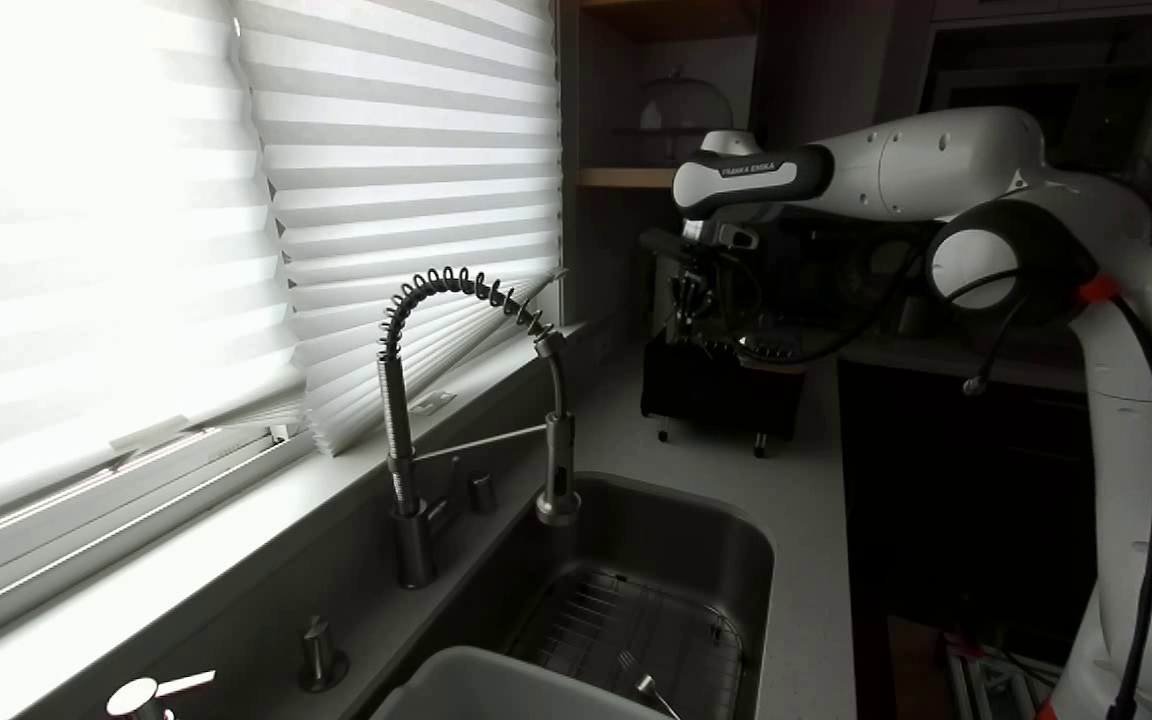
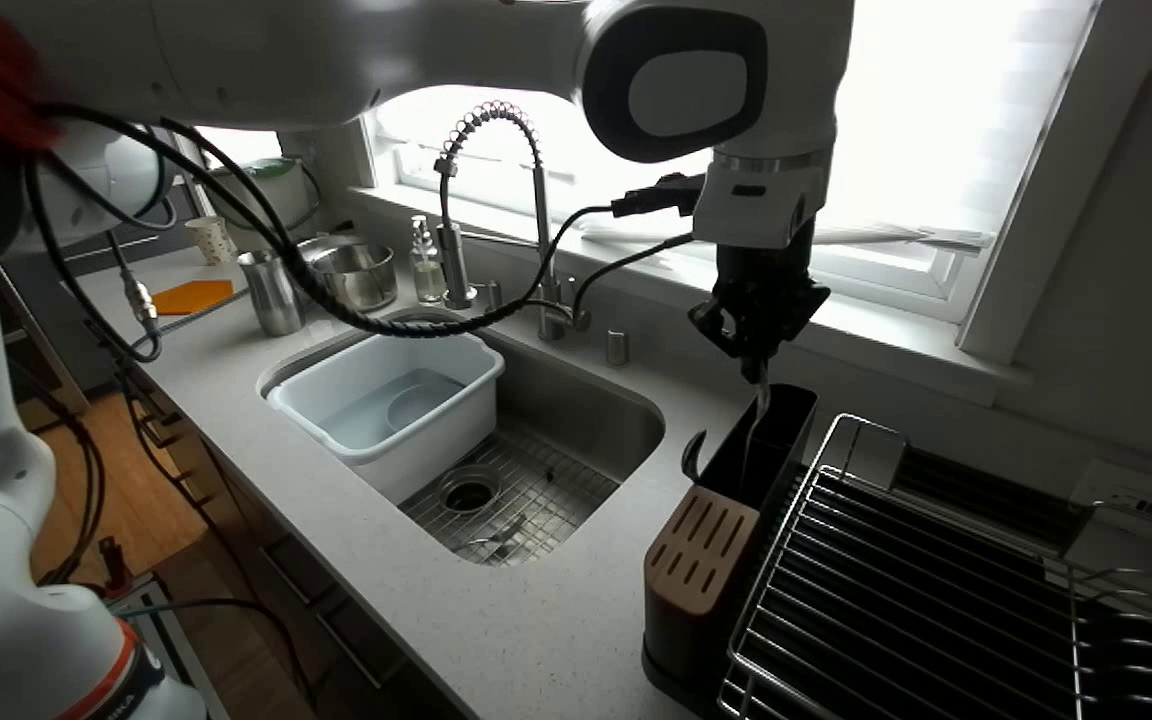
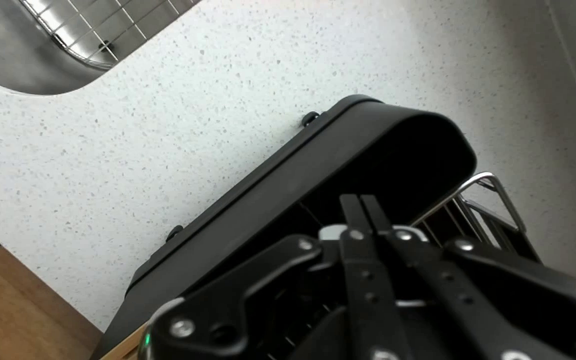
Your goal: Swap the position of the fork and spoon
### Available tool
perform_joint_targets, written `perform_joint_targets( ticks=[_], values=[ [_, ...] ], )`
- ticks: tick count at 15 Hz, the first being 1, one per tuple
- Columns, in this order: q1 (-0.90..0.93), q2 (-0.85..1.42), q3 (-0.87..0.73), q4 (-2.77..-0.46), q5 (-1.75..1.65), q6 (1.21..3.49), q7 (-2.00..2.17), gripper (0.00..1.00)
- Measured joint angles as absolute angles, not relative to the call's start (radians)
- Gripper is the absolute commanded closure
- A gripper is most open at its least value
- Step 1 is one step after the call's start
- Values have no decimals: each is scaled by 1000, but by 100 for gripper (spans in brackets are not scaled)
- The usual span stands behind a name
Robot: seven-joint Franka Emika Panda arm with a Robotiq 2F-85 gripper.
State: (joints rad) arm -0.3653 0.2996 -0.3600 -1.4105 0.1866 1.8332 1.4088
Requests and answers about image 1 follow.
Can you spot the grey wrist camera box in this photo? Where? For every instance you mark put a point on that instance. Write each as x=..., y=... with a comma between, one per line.
x=735, y=236

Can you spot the white window blind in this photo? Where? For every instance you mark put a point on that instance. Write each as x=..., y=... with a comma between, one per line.
x=68, y=200
x=401, y=162

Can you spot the chrome soap dispenser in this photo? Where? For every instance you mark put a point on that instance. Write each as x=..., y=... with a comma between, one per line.
x=320, y=653

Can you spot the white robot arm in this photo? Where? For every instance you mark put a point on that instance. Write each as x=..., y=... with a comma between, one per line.
x=921, y=162

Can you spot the white plastic wash tub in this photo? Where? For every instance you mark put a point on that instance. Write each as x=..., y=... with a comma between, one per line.
x=496, y=684

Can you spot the stainless steel sink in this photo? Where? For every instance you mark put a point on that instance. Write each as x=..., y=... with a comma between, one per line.
x=723, y=534

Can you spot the silver metal spoon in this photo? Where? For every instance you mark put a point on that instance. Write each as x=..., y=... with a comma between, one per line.
x=658, y=694

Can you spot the small chrome sink cap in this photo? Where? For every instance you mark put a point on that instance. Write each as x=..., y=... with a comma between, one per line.
x=482, y=494

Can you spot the wooden wall shelf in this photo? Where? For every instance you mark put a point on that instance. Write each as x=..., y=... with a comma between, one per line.
x=622, y=177

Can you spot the black steel dish rack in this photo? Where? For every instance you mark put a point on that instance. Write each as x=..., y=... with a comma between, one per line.
x=789, y=301

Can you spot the small chrome lever fixture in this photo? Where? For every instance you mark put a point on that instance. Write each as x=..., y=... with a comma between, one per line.
x=151, y=694

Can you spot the chrome spring kitchen faucet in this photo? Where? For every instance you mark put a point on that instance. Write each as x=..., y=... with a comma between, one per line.
x=398, y=442

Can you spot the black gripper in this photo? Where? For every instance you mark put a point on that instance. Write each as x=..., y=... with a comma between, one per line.
x=701, y=288

